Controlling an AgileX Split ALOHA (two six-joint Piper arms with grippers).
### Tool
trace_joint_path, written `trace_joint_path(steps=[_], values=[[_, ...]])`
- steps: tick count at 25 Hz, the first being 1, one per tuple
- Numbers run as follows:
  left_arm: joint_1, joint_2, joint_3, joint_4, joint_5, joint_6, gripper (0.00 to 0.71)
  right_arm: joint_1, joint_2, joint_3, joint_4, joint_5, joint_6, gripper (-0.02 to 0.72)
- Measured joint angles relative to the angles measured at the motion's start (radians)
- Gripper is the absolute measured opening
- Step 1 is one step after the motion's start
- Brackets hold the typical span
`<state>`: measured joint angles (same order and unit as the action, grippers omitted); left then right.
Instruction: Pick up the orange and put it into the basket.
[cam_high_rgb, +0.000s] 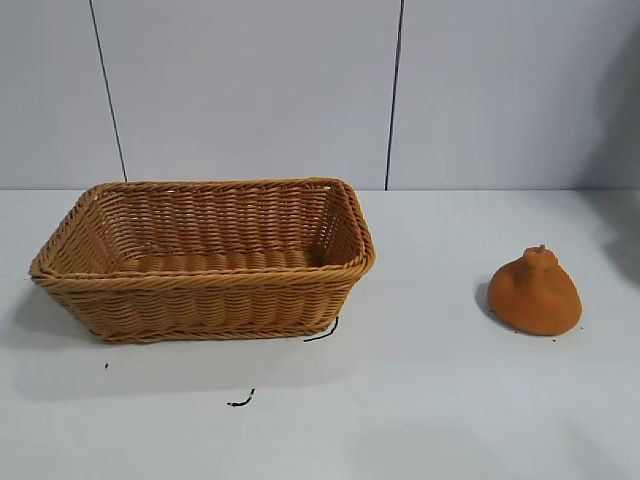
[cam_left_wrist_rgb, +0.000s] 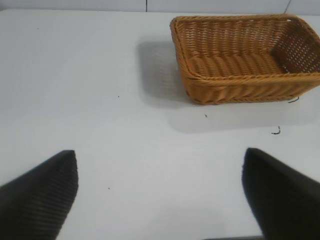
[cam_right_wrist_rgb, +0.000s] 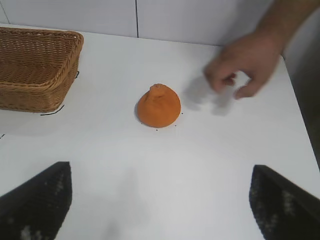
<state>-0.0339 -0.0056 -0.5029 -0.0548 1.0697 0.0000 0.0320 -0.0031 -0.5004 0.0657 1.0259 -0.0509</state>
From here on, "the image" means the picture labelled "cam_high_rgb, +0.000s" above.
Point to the orange toy fruit with stem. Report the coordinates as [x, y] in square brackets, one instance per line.
[537, 300]

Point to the brown woven wicker basket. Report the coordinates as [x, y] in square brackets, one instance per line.
[150, 305]

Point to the long curved black thread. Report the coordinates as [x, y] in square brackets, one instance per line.
[325, 336]

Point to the short wavy black thread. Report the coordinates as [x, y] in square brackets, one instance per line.
[243, 401]

